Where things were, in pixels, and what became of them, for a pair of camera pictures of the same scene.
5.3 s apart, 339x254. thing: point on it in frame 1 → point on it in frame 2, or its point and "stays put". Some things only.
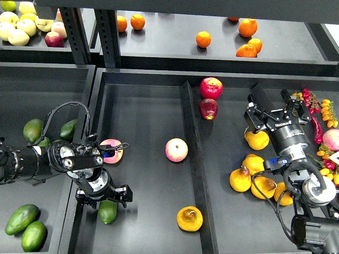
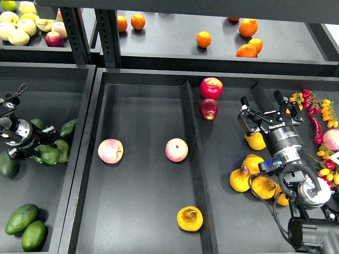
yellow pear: x=266 y=186 stays put
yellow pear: x=189 y=218 stays put
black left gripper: x=100 y=186 → x=28 y=138
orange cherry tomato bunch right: x=328 y=113 stays put
